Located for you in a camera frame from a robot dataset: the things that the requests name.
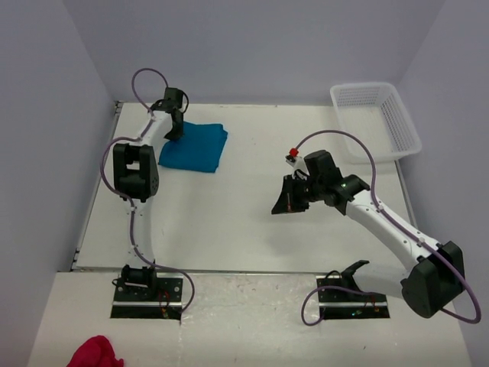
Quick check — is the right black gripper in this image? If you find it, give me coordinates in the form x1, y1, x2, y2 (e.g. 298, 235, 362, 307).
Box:
272, 174, 325, 215

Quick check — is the blue t shirt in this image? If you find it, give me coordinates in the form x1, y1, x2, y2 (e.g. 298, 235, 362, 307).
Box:
158, 122, 228, 174

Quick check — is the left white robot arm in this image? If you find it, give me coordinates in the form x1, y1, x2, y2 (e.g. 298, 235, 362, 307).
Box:
112, 87, 186, 300

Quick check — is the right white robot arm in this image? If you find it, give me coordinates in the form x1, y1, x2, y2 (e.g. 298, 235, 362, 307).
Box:
271, 150, 465, 318

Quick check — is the white plastic basket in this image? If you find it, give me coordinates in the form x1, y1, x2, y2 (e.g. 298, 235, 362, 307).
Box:
330, 82, 422, 163

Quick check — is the red t shirt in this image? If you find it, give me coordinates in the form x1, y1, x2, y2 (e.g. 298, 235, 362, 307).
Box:
66, 336, 125, 367

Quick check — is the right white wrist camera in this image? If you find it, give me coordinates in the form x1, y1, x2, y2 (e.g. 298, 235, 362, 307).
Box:
285, 148, 309, 180

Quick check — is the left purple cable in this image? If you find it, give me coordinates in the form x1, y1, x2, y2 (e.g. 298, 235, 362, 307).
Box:
99, 68, 196, 317

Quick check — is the purple cable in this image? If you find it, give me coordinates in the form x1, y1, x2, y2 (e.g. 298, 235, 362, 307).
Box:
99, 68, 196, 317
293, 130, 482, 326

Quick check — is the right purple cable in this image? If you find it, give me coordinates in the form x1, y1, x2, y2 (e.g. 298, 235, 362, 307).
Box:
293, 130, 482, 326

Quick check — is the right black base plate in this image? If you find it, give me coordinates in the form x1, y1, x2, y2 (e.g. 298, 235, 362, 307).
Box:
316, 260, 390, 320

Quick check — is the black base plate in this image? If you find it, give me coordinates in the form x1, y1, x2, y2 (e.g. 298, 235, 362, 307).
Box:
110, 277, 183, 321
316, 260, 390, 320

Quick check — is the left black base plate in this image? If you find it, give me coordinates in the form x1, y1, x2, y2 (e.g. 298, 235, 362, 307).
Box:
110, 277, 183, 321

